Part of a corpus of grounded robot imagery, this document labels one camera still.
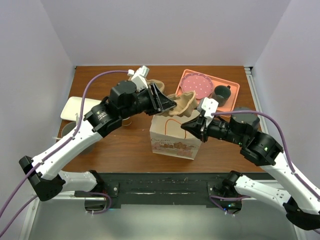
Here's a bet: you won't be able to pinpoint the pink dotted plate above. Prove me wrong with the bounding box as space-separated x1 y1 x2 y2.
179 73 214 100

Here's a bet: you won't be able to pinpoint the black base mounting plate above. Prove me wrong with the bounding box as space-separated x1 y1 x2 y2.
100 172 242 213

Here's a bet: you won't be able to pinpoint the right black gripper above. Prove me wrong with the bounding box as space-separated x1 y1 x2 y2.
181 111 246 145

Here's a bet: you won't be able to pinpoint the pink plastic tray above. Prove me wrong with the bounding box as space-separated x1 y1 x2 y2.
175 69 240 112

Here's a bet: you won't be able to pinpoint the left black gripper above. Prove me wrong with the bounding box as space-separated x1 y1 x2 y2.
121 81 177 119

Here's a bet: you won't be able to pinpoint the cardboard cup carrier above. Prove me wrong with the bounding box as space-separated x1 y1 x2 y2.
157 91 198 117
145 79 165 93

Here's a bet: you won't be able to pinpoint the stack of paper cups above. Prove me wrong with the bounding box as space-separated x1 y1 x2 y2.
122 117 132 127

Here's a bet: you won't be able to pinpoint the dark green mug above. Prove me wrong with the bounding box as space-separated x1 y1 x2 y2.
212 85 231 107

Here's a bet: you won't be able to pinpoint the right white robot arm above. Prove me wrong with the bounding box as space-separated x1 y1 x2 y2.
181 107 320 232

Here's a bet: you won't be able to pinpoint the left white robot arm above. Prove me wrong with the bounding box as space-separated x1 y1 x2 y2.
19 80 177 202

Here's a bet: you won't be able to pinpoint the white rectangular plate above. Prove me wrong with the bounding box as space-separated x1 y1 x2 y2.
60 96 101 121

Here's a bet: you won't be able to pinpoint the aluminium frame rails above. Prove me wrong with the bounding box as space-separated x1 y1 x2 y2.
18 66 307 240

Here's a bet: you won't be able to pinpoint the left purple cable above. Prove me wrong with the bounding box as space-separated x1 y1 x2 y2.
0 69 133 236

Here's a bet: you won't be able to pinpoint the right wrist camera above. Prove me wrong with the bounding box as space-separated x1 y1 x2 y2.
196 97 219 120

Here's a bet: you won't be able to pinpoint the paper bag orange handles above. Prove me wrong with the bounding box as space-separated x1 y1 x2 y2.
149 110 202 160

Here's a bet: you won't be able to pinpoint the grey holder cup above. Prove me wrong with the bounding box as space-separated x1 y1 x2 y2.
61 121 96 155

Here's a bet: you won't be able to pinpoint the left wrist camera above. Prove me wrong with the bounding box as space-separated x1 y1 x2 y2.
127 65 150 92

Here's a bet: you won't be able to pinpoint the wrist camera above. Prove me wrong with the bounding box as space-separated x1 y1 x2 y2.
127 65 150 92
196 97 219 120

